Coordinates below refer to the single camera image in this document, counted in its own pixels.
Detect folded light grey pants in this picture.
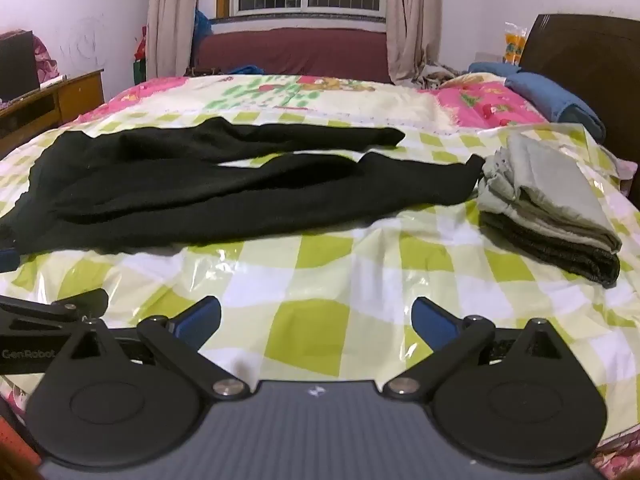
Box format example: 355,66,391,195
477,132,623,254

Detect pink floral cloth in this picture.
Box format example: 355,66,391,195
33,35,60,83

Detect grey crumpled clothes pile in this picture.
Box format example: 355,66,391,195
414,60,470,90

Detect wooden desk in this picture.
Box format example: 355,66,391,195
0,69,107,158

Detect black box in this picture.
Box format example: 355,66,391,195
0,30,40,102

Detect green checkered plastic sheet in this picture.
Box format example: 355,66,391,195
0,115,640,443

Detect maroon covered sofa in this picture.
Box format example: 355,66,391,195
192,19,392,84

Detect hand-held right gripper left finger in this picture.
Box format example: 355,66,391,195
70,296,247,402

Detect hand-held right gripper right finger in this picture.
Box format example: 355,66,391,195
383,296,572,402

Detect black pants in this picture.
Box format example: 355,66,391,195
0,116,486,261

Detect folded dark grey pants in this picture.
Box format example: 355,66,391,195
480,212,622,289

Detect beige curtain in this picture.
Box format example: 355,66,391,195
146,0,202,81
384,0,444,87

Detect blue plastic bag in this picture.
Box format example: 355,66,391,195
192,9,213,47

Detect dark wooden headboard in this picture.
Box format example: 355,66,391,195
520,14,640,163

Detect orange snack package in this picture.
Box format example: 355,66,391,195
502,22,529,66

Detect blue pillow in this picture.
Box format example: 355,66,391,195
467,61,607,142

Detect red object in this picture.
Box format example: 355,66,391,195
0,400,42,467

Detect red and green bag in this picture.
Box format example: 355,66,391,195
132,27,150,85

